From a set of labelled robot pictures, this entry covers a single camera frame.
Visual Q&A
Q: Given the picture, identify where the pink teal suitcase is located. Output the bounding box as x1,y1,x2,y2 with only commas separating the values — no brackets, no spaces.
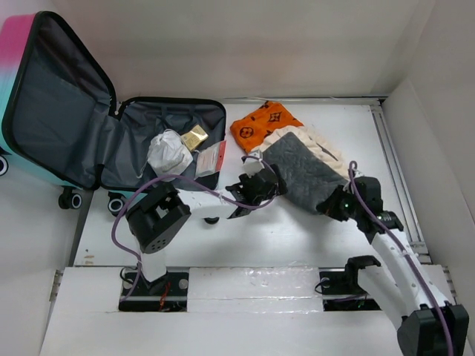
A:
1,11,226,209

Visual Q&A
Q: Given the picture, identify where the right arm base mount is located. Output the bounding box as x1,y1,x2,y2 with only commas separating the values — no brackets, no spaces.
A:
314,268,381,312

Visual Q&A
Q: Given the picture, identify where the beige cardboard box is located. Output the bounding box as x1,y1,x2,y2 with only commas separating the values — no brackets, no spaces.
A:
181,125,209,151

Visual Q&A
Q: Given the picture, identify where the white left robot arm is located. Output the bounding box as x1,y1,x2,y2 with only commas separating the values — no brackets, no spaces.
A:
125,165,287,294

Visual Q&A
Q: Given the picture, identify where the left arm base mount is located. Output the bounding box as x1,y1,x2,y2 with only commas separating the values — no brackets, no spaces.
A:
118,270,189,313

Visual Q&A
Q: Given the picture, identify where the orange patterned towel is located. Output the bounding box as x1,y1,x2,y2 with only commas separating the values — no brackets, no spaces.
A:
230,101,304,153

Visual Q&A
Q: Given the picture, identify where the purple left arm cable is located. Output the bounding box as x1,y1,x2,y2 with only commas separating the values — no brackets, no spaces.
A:
112,157,283,301

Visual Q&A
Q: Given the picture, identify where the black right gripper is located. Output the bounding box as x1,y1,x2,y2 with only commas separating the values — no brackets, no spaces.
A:
315,185,362,222

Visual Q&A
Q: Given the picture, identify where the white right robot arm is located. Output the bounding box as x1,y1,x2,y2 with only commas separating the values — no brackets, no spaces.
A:
315,177,469,355

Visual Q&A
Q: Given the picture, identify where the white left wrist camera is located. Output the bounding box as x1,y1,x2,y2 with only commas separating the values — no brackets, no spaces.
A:
241,150,265,177

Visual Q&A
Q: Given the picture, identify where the grey cream fleece blanket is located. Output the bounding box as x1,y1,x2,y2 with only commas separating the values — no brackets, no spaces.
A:
252,126,349,215

